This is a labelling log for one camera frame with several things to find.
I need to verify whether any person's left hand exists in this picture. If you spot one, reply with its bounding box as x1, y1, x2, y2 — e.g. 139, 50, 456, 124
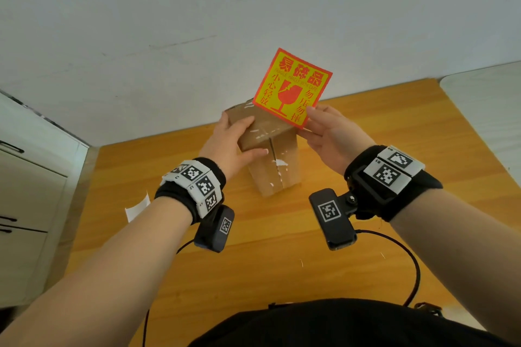
198, 111, 269, 183

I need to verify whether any person's right hand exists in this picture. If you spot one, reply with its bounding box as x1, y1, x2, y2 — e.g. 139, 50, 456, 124
297, 103, 377, 176

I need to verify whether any brown cardboard box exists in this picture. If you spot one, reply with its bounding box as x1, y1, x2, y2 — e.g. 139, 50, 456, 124
225, 99, 303, 198

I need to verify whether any red yellow sticker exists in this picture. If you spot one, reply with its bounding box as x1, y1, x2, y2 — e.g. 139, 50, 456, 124
252, 48, 333, 129

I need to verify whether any white backing paper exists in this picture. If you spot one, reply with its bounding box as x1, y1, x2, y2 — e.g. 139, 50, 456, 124
124, 192, 151, 223

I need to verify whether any person's left forearm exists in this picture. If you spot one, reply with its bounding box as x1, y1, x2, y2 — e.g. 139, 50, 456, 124
0, 196, 193, 347

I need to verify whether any person's right forearm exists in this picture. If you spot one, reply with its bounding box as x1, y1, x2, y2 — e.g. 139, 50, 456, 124
390, 188, 521, 345

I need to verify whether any person's black clothing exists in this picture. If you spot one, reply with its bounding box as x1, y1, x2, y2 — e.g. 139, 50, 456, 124
188, 298, 518, 347

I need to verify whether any black left wristband with markers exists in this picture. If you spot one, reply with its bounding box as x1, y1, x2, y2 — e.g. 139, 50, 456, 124
154, 157, 227, 226

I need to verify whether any black wristband with markers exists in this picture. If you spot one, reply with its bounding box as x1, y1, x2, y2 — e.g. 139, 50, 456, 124
344, 144, 443, 223
154, 157, 227, 226

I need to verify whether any black right wristband with markers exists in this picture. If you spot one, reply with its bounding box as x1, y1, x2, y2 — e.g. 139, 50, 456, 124
344, 144, 443, 223

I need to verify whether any white side table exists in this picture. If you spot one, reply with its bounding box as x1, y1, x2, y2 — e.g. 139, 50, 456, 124
439, 61, 521, 189

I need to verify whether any cream cabinet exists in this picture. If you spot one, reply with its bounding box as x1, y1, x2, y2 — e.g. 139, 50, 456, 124
0, 92, 90, 309

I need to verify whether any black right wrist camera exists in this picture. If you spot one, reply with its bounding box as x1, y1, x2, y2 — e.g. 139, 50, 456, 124
308, 188, 359, 252

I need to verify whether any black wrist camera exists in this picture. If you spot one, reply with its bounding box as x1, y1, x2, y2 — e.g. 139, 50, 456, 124
193, 204, 236, 254
308, 188, 359, 252

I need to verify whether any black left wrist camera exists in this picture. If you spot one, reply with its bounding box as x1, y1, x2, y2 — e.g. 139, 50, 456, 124
193, 204, 236, 254

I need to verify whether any black right camera cable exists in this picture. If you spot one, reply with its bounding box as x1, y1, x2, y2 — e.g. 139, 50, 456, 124
355, 229, 421, 307

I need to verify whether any black strap buckle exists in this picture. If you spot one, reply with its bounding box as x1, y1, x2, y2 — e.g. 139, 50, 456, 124
415, 301, 444, 318

